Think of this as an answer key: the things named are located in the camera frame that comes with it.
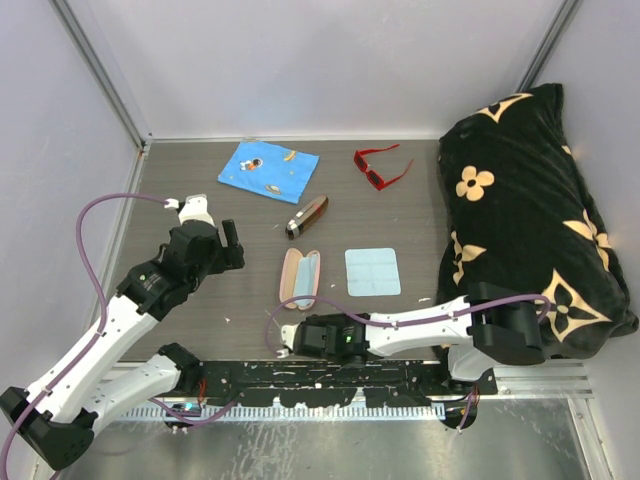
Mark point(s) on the pink glasses case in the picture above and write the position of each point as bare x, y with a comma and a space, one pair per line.
288, 275

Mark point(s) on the brown striped glasses case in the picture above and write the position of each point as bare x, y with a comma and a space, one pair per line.
306, 217

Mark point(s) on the red sunglasses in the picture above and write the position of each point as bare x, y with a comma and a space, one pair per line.
373, 176

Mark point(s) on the blue cartoon print cloth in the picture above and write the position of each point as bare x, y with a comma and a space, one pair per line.
269, 170

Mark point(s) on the light blue cloth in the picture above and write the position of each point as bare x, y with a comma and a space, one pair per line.
372, 272
306, 280

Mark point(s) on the aluminium front rail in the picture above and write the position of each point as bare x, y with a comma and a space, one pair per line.
112, 399

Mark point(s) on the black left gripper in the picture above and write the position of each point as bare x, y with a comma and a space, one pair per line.
229, 257

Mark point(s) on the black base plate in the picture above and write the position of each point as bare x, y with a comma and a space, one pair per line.
392, 383

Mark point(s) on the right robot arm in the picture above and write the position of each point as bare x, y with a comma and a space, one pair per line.
487, 327

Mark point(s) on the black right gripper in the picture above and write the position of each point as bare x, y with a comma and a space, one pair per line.
323, 319

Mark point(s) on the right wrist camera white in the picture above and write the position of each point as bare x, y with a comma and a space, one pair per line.
288, 341

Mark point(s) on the black floral plush pillow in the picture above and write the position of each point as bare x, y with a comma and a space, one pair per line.
521, 217

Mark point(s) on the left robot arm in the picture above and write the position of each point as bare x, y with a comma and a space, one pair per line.
60, 414

